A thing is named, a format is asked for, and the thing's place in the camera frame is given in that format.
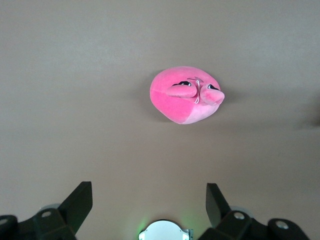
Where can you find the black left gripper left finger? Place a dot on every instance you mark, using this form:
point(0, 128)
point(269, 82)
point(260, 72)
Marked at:
point(75, 207)

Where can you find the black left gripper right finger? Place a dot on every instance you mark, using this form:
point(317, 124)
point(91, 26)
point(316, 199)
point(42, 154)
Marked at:
point(215, 205)

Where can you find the bright pink round plush toy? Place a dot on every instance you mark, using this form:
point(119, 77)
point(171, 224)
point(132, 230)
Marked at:
point(175, 107)

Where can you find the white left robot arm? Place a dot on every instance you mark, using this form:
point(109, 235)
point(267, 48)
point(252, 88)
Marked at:
point(165, 231)

